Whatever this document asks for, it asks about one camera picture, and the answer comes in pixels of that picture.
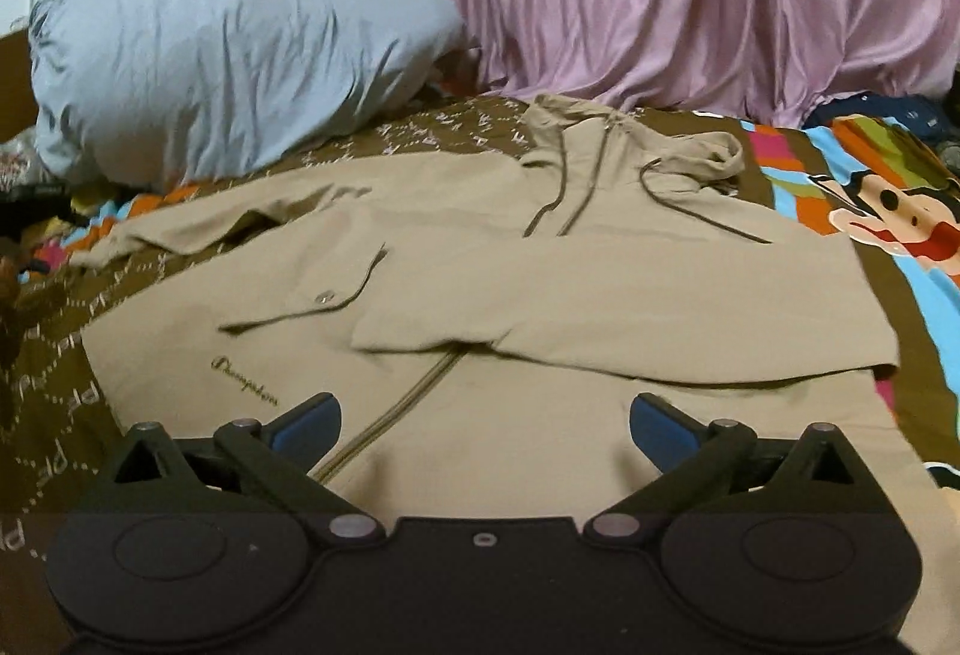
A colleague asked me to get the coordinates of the beige Champion hooded jacket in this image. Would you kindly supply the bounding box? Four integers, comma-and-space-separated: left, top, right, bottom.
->
68, 92, 960, 655

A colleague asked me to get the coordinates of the brown cartoon monkey bedsheet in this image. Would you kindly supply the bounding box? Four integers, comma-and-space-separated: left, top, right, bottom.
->
0, 91, 960, 655

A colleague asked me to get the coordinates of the floral patterned pillow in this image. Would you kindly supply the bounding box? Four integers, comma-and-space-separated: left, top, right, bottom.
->
0, 127, 60, 193

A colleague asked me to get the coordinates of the grey bundled duvet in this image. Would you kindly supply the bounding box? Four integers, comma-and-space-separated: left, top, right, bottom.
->
28, 0, 467, 192

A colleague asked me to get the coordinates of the dark blue bag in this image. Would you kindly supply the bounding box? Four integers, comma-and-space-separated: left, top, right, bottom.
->
804, 92, 957, 146

